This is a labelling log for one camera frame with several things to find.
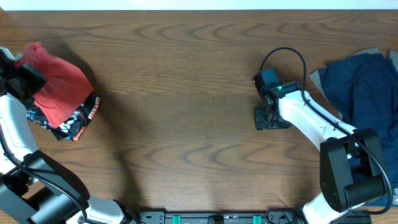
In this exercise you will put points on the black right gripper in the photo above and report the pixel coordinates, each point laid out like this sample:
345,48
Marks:
260,123

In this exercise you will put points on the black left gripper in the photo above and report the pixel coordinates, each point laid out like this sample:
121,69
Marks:
28,73

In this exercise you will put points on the red soccer t-shirt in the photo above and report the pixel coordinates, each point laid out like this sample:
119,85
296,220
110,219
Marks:
66,88

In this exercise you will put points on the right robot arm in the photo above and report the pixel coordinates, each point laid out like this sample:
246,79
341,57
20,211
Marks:
351,169

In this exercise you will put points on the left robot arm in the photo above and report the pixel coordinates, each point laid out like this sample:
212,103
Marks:
34,187

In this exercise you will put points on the black printed folded t-shirt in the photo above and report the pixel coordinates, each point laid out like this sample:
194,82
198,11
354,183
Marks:
71,128

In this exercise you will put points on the navy blue t-shirt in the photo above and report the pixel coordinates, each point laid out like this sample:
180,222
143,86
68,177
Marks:
387,131

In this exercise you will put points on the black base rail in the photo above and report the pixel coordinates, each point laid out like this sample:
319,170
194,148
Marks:
271,217

